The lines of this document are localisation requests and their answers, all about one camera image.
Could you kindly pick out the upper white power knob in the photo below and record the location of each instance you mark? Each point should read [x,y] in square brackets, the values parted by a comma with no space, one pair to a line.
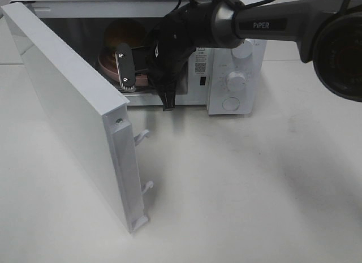
[243,51]

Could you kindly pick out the pink round plate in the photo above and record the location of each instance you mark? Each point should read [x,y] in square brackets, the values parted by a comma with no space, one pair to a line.
[107,65]

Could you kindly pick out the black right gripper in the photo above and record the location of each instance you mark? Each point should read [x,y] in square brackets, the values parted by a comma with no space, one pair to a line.
[162,58]

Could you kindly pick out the round white door button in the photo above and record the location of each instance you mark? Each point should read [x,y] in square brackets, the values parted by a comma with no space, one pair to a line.
[231,104]

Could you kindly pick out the white timer knob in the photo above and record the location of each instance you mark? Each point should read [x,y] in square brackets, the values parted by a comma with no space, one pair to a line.
[235,81]

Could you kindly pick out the toy hamburger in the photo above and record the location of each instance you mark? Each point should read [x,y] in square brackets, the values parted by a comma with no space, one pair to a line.
[124,30]

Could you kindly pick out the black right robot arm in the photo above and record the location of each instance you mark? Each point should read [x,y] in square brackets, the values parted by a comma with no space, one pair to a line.
[327,33]

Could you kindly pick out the white microwave door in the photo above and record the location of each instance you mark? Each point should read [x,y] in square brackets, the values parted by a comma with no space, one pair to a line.
[86,111]

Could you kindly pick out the white microwave oven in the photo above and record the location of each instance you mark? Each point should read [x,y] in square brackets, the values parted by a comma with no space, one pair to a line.
[81,25]

